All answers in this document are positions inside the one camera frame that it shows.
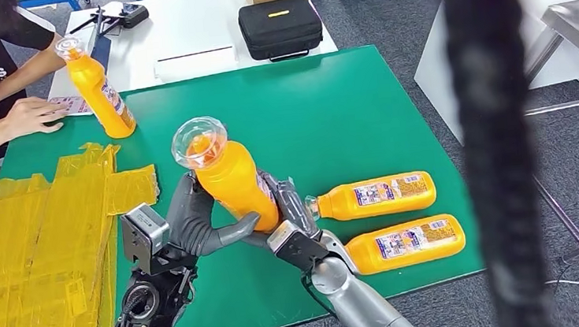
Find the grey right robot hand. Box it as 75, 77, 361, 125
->
235, 164, 323, 251

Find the person's right hand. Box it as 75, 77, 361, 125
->
1, 94, 72, 141

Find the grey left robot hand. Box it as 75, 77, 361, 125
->
161, 165, 265, 260

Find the orange detergent bottle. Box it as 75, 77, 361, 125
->
303, 170, 439, 225
54, 32, 139, 144
169, 110, 282, 241
343, 213, 469, 278

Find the green table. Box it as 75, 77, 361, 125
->
0, 37, 491, 327

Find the dark blue tablet cover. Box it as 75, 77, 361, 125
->
84, 8, 114, 71

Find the yellow taped plastic sheet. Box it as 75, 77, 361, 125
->
0, 136, 173, 327

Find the black remote controller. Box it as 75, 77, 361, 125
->
67, 0, 151, 35

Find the thin black rod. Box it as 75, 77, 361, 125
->
157, 45, 235, 63

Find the white table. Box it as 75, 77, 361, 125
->
39, 0, 341, 101

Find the black zippered carrying case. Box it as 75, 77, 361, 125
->
236, 0, 327, 65

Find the white partition panel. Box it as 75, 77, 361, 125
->
406, 0, 579, 149

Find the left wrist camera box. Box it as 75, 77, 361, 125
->
118, 200, 174, 277

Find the black blurred hanging cable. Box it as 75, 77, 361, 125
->
434, 0, 556, 327

